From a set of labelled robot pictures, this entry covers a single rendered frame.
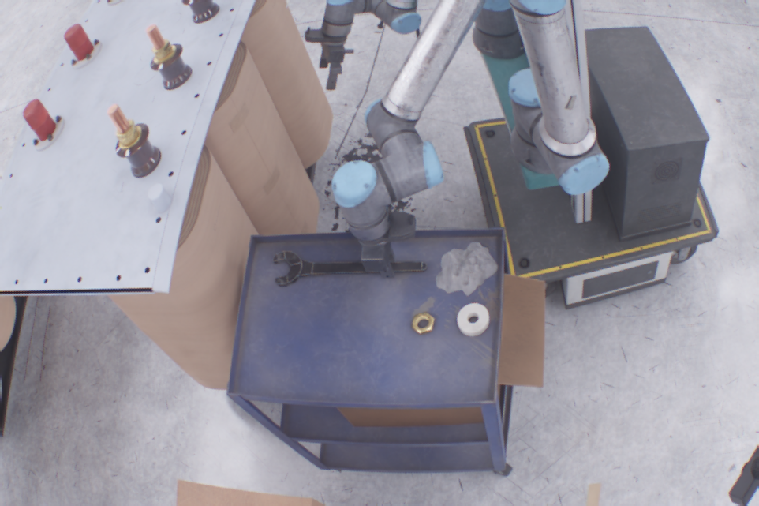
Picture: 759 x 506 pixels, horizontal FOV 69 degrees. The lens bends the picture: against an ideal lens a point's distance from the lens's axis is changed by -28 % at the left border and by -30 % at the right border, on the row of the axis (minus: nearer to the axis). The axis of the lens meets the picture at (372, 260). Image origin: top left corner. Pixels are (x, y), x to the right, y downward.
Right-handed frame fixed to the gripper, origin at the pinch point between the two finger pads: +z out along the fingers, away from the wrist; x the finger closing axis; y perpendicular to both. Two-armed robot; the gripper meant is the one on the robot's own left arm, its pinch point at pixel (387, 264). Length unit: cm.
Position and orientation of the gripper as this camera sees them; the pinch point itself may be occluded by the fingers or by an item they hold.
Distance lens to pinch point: 176.4
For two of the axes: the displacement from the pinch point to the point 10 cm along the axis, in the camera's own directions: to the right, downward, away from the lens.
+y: -9.7, 0.2, 2.4
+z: 2.2, 4.9, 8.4
